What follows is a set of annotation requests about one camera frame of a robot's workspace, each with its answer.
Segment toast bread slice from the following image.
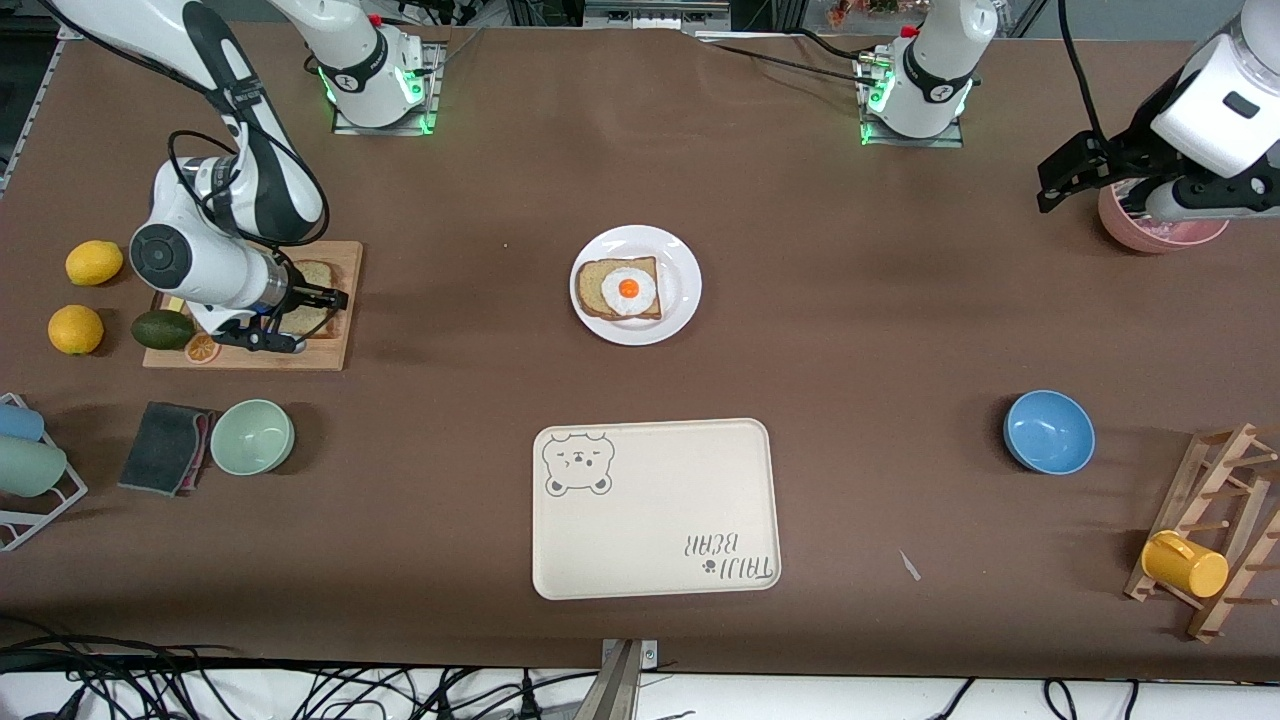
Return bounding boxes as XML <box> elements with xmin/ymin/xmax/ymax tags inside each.
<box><xmin>268</xmin><ymin>259</ymin><xmax>341</xmax><ymax>342</ymax></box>
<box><xmin>577</xmin><ymin>256</ymin><xmax>663</xmax><ymax>322</ymax></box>

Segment toy fried egg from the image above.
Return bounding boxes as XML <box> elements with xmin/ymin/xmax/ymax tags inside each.
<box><xmin>601</xmin><ymin>268</ymin><xmax>658</xmax><ymax>317</ymax></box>

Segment white round plate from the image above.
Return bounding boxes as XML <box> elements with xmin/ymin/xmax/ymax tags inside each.
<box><xmin>570</xmin><ymin>225</ymin><xmax>703</xmax><ymax>347</ymax></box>

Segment wooden cutting board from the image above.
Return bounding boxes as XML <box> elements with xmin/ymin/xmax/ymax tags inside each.
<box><xmin>142</xmin><ymin>240</ymin><xmax>364</xmax><ymax>372</ymax></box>

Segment pink bowl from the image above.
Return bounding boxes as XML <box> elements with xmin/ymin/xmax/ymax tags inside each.
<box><xmin>1097</xmin><ymin>180</ymin><xmax>1231</xmax><ymax>254</ymax></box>

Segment green avocado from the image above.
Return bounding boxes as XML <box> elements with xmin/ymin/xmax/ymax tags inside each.
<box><xmin>131</xmin><ymin>309</ymin><xmax>196</xmax><ymax>351</ymax></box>

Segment pale green bowl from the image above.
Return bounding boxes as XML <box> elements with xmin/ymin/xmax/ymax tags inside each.
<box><xmin>209</xmin><ymin>399</ymin><xmax>296</xmax><ymax>477</ymax></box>

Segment yellow lemon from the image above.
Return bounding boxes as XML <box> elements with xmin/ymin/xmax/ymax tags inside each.
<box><xmin>48</xmin><ymin>304</ymin><xmax>105</xmax><ymax>356</ymax></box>
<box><xmin>65</xmin><ymin>240</ymin><xmax>125</xmax><ymax>288</ymax></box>

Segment grey folded cloth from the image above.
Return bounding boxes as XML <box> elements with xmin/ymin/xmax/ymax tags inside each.
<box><xmin>117</xmin><ymin>401</ymin><xmax>219</xmax><ymax>497</ymax></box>

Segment blue bowl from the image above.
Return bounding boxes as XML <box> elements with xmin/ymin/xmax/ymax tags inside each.
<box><xmin>1003</xmin><ymin>390</ymin><xmax>1096</xmax><ymax>475</ymax></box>

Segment light blue cup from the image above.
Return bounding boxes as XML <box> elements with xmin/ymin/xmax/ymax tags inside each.
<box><xmin>0</xmin><ymin>402</ymin><xmax>46</xmax><ymax>443</ymax></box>

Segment pale green cup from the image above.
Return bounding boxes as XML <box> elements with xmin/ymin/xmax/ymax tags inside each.
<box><xmin>0</xmin><ymin>436</ymin><xmax>68</xmax><ymax>498</ymax></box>

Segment wooden mug rack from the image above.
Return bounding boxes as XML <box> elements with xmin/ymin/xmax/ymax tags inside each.
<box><xmin>1124</xmin><ymin>423</ymin><xmax>1280</xmax><ymax>643</ymax></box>

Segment yellow mug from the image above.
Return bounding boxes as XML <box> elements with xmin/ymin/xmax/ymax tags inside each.
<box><xmin>1141</xmin><ymin>530</ymin><xmax>1230</xmax><ymax>599</ymax></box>

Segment cream bear print tray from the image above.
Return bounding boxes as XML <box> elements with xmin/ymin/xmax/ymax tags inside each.
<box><xmin>531</xmin><ymin>418</ymin><xmax>782</xmax><ymax>601</ymax></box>

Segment aluminium profile bar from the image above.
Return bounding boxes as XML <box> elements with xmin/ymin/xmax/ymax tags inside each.
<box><xmin>598</xmin><ymin>638</ymin><xmax>659</xmax><ymax>720</ymax></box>

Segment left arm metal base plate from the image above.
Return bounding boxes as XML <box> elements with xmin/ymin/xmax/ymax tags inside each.
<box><xmin>855</xmin><ymin>55</ymin><xmax>966</xmax><ymax>149</ymax></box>

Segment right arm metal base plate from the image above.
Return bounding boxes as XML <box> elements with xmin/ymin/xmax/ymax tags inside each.
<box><xmin>332</xmin><ymin>40</ymin><xmax>441</xmax><ymax>137</ymax></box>

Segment white wire cup rack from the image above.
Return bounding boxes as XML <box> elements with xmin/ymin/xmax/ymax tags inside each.
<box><xmin>0</xmin><ymin>392</ymin><xmax>89</xmax><ymax>553</ymax></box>

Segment black cable on table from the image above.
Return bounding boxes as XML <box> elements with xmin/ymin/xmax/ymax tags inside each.
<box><xmin>700</xmin><ymin>35</ymin><xmax>876</xmax><ymax>86</ymax></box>

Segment black cable bundle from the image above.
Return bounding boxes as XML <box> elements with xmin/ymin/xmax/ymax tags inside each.
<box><xmin>0</xmin><ymin>630</ymin><xmax>601</xmax><ymax>720</ymax></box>

